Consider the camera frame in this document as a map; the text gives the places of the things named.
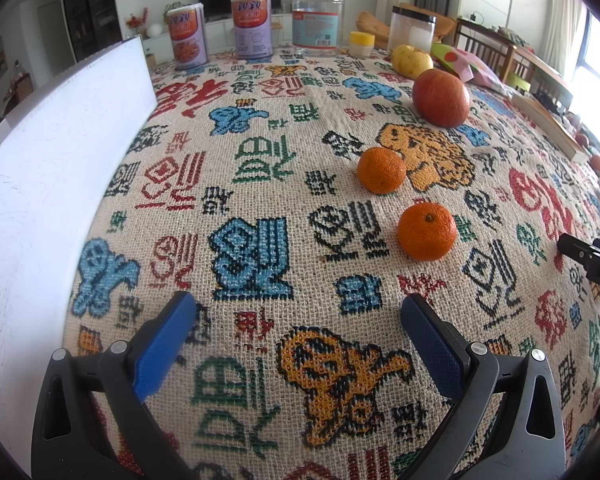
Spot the colourful gift bag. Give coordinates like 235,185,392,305
430,44,507,96

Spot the red flower vase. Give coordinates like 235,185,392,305
125,6,148,36

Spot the purple orange canister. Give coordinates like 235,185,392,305
230,0,273,60
168,2,208,70

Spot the orange cushioned armchair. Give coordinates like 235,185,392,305
355,2,456,50

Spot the wooden chair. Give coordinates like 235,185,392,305
454,18,572,112

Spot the white cardboard box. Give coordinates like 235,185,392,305
0,39,157,468

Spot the right purple orange canister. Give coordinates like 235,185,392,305
230,0,273,60

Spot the orange tangerine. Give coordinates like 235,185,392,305
356,146,406,195
396,202,457,261

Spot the small yellow lid jar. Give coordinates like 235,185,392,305
349,30,375,58

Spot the clear glass jar gold lid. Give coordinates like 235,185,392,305
291,0,344,56

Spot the yellow apple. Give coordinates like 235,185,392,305
391,44,434,80

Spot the potted green plant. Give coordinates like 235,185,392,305
162,1,184,25

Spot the left purple orange canister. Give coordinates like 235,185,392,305
168,2,208,70

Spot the large red apple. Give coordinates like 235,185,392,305
412,68,471,128

